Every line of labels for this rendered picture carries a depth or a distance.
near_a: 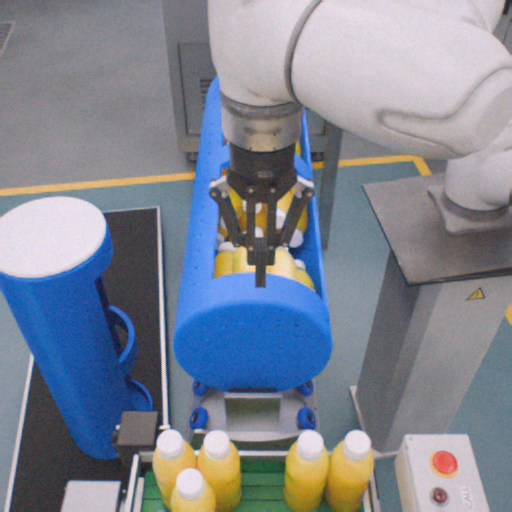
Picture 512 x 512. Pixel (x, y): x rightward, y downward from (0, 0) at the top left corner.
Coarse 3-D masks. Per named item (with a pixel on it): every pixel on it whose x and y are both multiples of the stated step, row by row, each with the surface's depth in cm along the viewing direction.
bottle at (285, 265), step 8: (280, 248) 112; (280, 256) 108; (288, 256) 109; (280, 264) 106; (288, 264) 107; (272, 272) 105; (280, 272) 105; (288, 272) 105; (296, 272) 108; (296, 280) 106
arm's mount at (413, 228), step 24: (384, 192) 145; (408, 192) 144; (384, 216) 138; (408, 216) 137; (432, 216) 136; (408, 240) 131; (432, 240) 130; (456, 240) 130; (480, 240) 129; (504, 240) 129; (408, 264) 125; (432, 264) 125; (456, 264) 124; (480, 264) 124; (504, 264) 123
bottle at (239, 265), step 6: (240, 246) 105; (234, 252) 106; (240, 252) 103; (234, 258) 104; (240, 258) 102; (234, 264) 103; (240, 264) 101; (246, 264) 100; (234, 270) 101; (240, 270) 100; (246, 270) 99; (252, 270) 99
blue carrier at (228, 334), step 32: (224, 160) 119; (192, 224) 113; (192, 256) 104; (320, 256) 111; (192, 288) 97; (224, 288) 91; (256, 288) 90; (288, 288) 92; (320, 288) 111; (192, 320) 92; (224, 320) 92; (256, 320) 92; (288, 320) 92; (320, 320) 93; (192, 352) 98; (224, 352) 98; (256, 352) 98; (288, 352) 98; (320, 352) 98; (224, 384) 106; (256, 384) 105; (288, 384) 105
